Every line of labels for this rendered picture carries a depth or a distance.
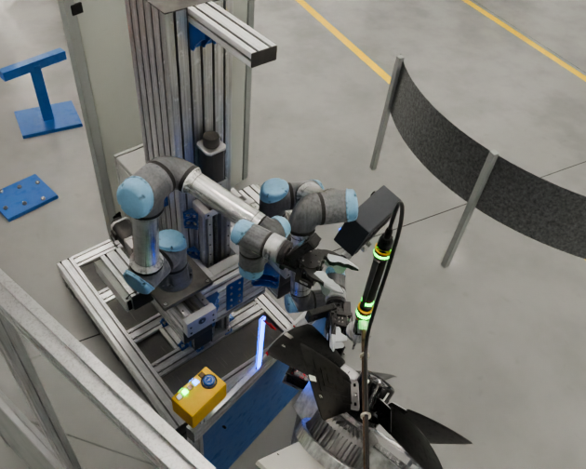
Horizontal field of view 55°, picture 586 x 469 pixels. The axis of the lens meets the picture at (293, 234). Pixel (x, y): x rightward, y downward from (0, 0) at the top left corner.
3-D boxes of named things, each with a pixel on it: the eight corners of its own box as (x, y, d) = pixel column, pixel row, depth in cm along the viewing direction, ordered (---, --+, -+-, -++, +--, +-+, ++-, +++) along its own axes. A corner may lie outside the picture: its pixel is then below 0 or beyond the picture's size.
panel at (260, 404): (204, 495, 253) (199, 432, 206) (203, 494, 254) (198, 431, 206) (313, 374, 301) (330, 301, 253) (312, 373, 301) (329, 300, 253)
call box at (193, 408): (193, 431, 187) (192, 417, 179) (172, 412, 191) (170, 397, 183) (226, 397, 196) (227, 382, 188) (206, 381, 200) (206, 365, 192)
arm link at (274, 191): (256, 200, 242) (257, 177, 232) (286, 197, 245) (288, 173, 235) (261, 220, 234) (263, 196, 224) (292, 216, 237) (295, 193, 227)
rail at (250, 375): (194, 443, 203) (193, 434, 197) (186, 436, 204) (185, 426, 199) (339, 297, 255) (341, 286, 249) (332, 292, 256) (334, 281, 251)
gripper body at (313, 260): (325, 273, 158) (287, 255, 161) (329, 252, 152) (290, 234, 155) (312, 290, 153) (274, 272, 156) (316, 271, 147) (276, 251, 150)
